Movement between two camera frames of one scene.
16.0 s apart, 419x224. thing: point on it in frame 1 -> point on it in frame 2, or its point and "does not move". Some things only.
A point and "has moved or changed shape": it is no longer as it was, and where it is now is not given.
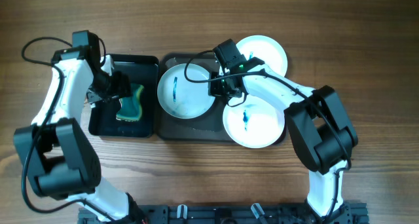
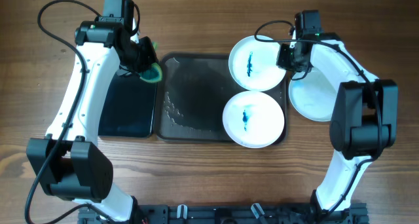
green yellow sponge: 131,107 -> 155,74
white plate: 184,91 has moved or changed shape
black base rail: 228,214 does not move
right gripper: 214,90 -> 282,61
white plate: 256,124 does not move
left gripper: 122,89 -> 149,55
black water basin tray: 103,121 does not move
